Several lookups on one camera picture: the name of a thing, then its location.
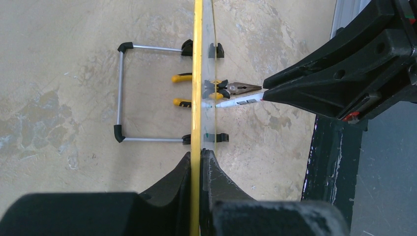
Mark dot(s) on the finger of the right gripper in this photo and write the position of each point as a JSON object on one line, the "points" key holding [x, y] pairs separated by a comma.
{"points": [[367, 46], [352, 105]]}

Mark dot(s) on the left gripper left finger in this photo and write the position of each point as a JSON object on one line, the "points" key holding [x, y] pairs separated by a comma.
{"points": [[161, 210]]}

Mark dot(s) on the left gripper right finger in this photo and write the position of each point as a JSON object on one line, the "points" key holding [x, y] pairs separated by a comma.
{"points": [[226, 210]]}

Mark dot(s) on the white green marker pen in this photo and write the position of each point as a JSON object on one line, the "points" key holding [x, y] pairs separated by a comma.
{"points": [[250, 99]]}

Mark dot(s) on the yellow framed whiteboard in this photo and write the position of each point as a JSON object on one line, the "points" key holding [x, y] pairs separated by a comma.
{"points": [[203, 122]]}

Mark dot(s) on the yellow black pliers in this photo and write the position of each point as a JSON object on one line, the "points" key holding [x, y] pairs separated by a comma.
{"points": [[214, 89]]}

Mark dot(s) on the aluminium extrusion frame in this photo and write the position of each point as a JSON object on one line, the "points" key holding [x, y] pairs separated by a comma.
{"points": [[345, 11]]}

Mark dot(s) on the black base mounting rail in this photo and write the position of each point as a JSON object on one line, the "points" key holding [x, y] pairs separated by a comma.
{"points": [[332, 165]]}

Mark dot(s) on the metal wire whiteboard stand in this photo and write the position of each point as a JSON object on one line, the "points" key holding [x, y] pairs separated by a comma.
{"points": [[150, 97]]}

